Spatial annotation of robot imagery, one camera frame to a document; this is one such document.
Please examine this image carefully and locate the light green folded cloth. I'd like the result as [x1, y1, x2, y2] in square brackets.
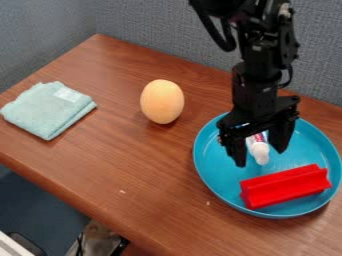
[0, 81, 98, 141]

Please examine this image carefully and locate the grey bag under table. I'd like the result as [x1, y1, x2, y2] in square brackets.
[66, 220, 130, 256]

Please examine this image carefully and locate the blue round plate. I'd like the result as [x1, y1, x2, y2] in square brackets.
[193, 114, 342, 219]

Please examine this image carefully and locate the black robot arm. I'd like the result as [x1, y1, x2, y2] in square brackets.
[189, 0, 301, 167]

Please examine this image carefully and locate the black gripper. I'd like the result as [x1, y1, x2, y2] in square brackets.
[217, 63, 301, 167]

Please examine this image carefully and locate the white object bottom left corner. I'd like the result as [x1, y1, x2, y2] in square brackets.
[0, 231, 34, 256]

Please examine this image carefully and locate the white toothpaste tube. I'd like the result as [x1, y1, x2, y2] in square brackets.
[246, 132, 270, 165]

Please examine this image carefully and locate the orange egg-shaped object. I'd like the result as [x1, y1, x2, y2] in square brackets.
[140, 79, 185, 124]

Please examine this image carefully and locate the red plastic block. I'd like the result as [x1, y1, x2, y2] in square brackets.
[239, 164, 333, 210]

